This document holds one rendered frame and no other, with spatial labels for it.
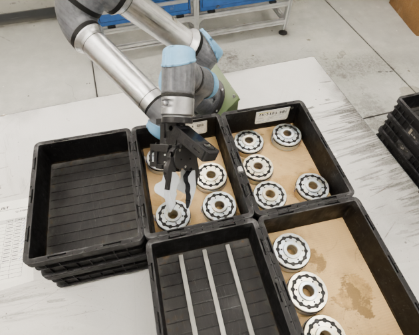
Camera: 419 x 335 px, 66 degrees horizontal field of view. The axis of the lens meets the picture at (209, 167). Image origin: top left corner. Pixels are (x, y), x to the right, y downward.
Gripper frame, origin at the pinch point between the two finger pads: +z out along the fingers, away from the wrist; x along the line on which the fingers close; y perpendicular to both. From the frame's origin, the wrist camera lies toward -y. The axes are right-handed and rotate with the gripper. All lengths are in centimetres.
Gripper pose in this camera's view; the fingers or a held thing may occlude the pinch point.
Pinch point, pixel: (181, 205)
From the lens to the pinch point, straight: 74.6
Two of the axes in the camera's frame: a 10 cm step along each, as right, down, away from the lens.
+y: -7.8, -0.9, 6.2
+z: -0.4, 9.9, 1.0
